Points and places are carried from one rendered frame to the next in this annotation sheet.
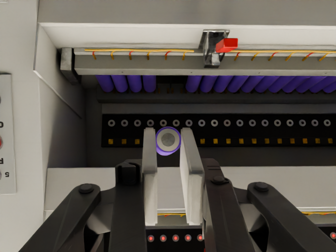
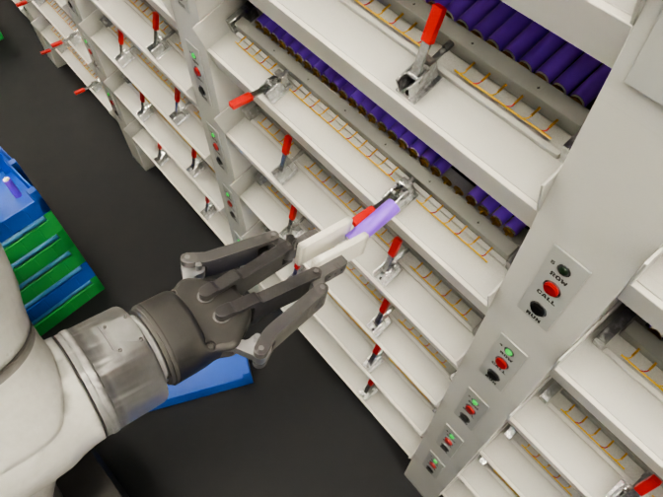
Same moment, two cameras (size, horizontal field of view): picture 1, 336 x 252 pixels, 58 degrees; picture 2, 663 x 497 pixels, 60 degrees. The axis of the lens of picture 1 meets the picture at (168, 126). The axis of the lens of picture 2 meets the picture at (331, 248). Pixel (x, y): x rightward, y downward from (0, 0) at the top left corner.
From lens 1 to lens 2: 0.58 m
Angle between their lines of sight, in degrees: 74
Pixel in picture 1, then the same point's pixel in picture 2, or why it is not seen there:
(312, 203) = (333, 53)
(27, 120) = (519, 274)
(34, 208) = (545, 220)
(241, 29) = (375, 197)
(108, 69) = (482, 235)
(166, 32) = (419, 231)
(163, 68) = (444, 202)
